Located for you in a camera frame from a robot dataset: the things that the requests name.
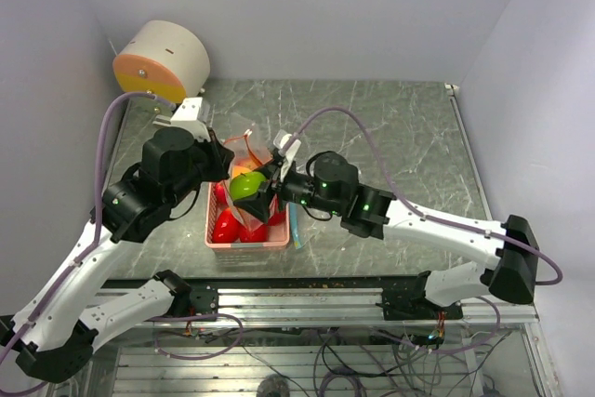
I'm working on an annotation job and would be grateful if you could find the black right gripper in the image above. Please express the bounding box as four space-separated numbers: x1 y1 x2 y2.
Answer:
235 157 343 221

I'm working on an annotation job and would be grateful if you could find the green apple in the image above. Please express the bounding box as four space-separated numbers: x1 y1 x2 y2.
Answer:
229 171 267 202

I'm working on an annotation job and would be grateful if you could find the clear bag orange zipper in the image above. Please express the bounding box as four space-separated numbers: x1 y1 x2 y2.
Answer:
224 129 271 230

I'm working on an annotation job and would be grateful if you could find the pink perforated plastic basket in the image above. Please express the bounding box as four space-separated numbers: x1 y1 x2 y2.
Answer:
205 183 290 253

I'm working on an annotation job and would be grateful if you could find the yellow orange peach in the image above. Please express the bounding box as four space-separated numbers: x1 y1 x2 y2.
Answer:
231 163 254 179

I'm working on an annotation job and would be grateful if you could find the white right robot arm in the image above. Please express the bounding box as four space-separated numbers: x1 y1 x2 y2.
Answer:
229 152 538 319

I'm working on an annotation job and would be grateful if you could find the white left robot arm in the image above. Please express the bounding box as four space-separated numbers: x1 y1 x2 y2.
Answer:
1 126 233 383

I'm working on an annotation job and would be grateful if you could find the clear bag blue zipper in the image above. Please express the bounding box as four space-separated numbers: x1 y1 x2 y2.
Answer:
288 204 360 251

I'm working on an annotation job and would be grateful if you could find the red striped apple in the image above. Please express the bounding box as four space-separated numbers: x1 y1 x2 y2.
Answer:
267 202 286 227

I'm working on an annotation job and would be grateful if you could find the pink red apple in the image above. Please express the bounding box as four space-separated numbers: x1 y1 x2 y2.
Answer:
214 181 229 206

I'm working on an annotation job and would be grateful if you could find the red fruit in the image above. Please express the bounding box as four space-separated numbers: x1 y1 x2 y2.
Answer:
239 225 269 244

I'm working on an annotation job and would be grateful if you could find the beige cylinder orange face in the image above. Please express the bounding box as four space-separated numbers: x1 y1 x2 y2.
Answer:
112 20 211 104

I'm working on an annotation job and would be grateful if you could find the small white bracket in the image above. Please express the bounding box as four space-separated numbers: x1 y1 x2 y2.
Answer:
152 111 173 127

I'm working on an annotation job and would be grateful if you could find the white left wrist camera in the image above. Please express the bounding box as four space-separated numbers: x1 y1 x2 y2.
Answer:
169 97 210 142

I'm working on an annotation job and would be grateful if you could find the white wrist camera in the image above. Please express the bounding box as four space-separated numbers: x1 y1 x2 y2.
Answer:
169 97 210 142
273 129 301 179

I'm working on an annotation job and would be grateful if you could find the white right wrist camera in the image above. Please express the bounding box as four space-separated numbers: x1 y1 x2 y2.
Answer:
273 129 301 179

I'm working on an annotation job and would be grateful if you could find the aluminium rail frame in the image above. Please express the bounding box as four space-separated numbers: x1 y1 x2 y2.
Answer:
92 275 540 333

